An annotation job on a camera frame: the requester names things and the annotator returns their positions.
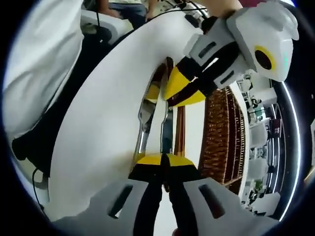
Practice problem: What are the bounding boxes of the smooth steel knife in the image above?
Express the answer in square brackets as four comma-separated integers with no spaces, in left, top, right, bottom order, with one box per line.
[159,57,175,158]

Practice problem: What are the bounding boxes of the person's white shirt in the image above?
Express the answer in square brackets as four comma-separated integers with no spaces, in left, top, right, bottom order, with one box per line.
[2,0,86,138]

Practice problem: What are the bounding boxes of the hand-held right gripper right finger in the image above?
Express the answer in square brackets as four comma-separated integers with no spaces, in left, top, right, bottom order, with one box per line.
[164,154,249,236]

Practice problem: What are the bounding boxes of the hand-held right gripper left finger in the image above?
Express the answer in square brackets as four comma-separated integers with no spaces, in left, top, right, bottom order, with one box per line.
[88,153,167,236]

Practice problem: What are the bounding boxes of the brown wooden chopstick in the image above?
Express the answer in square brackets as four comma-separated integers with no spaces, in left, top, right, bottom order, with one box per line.
[173,107,182,157]
[179,107,187,158]

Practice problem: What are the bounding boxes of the serrated steel knife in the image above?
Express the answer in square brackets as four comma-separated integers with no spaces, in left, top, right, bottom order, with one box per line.
[134,62,165,160]

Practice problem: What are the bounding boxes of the brown wicker storage tray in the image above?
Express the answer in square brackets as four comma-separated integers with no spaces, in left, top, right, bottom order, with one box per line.
[200,86,247,195]

